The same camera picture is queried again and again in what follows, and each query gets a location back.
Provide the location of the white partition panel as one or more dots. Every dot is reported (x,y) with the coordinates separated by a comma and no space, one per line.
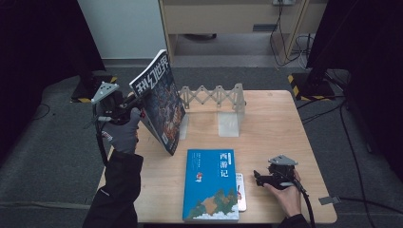
(126,28)

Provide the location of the person's right hand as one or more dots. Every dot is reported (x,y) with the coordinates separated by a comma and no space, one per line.
(290,199)

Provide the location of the beige wooden desk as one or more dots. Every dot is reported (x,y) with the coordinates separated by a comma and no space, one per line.
(221,19)

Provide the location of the white caterpillar picture book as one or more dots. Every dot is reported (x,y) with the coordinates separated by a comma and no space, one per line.
(241,193)

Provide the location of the white power strip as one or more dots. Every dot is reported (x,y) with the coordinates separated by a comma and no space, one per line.
(283,2)

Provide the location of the striped black stand base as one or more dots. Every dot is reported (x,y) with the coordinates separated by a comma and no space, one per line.
(84,93)
(312,88)

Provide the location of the translucent expandable book rack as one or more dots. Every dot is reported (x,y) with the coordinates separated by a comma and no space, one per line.
(221,98)

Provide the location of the blue book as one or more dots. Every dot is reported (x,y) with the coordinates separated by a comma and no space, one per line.
(209,186)

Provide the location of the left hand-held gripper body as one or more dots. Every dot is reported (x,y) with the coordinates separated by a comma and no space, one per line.
(112,106)

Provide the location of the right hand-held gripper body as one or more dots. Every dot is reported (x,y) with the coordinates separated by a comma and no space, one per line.
(282,175)

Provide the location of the grey tape strip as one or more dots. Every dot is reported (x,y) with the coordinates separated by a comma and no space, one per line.
(88,201)
(329,200)

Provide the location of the black curtain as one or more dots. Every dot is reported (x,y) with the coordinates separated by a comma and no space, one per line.
(374,63)
(38,47)

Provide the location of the dark illustrated magazine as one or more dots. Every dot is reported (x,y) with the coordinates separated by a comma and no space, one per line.
(163,101)

